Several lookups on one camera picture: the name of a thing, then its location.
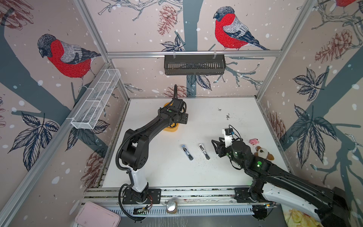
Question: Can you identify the white wire mesh shelf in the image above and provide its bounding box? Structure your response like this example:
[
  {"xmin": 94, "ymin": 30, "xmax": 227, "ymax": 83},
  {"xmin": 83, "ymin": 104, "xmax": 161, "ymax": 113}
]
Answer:
[{"xmin": 71, "ymin": 69, "xmax": 121, "ymax": 129}]

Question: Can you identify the yellow plastic tray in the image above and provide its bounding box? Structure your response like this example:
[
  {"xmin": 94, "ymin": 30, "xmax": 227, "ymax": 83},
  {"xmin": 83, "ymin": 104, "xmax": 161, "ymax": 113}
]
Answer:
[{"xmin": 163, "ymin": 102, "xmax": 180, "ymax": 133}]

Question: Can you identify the white mini stapler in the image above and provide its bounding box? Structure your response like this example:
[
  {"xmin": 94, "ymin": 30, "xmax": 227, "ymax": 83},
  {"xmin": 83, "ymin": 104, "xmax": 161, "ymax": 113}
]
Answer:
[{"xmin": 199, "ymin": 143, "xmax": 210, "ymax": 160}]

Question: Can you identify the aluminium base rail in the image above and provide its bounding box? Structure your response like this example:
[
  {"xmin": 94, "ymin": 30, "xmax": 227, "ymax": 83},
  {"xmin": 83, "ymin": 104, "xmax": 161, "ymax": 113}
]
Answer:
[{"xmin": 81, "ymin": 186, "xmax": 278, "ymax": 218}]

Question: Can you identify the blue mini stapler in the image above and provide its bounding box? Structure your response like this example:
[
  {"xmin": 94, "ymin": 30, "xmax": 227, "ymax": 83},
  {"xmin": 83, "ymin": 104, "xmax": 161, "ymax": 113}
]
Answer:
[{"xmin": 181, "ymin": 145, "xmax": 193, "ymax": 161}]

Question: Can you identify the brown plush dog toy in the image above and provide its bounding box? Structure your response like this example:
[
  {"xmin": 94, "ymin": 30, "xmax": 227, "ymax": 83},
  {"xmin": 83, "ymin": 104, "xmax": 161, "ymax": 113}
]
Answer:
[{"xmin": 254, "ymin": 146, "xmax": 275, "ymax": 161}]

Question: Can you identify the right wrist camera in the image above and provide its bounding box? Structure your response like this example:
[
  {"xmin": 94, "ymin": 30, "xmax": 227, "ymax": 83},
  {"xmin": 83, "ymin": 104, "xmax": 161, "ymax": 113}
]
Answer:
[{"xmin": 222, "ymin": 128, "xmax": 234, "ymax": 148}]

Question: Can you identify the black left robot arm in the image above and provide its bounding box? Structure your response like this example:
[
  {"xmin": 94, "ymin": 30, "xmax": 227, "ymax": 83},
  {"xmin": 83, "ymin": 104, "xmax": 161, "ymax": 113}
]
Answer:
[{"xmin": 115, "ymin": 85, "xmax": 188, "ymax": 222}]

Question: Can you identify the black wall basket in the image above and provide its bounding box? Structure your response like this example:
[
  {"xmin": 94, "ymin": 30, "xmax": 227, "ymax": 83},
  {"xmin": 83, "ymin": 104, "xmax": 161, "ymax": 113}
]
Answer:
[{"xmin": 164, "ymin": 54, "xmax": 226, "ymax": 76}]

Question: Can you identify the pink lid box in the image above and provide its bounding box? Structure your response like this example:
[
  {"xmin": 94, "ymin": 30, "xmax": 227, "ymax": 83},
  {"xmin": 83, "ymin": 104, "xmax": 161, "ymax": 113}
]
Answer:
[{"xmin": 75, "ymin": 202, "xmax": 121, "ymax": 227}]

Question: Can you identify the pink pig toy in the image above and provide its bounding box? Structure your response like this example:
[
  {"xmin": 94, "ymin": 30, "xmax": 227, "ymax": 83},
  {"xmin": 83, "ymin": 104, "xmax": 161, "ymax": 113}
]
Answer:
[{"xmin": 249, "ymin": 138, "xmax": 259, "ymax": 146}]

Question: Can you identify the silver round knob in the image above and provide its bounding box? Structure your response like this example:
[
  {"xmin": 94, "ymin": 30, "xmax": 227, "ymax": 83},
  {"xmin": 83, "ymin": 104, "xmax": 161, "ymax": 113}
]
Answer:
[{"xmin": 166, "ymin": 200, "xmax": 178, "ymax": 214}]

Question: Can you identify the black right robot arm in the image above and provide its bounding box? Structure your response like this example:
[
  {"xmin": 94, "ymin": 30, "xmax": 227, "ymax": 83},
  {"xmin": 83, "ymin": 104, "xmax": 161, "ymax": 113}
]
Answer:
[{"xmin": 212, "ymin": 138, "xmax": 351, "ymax": 227}]

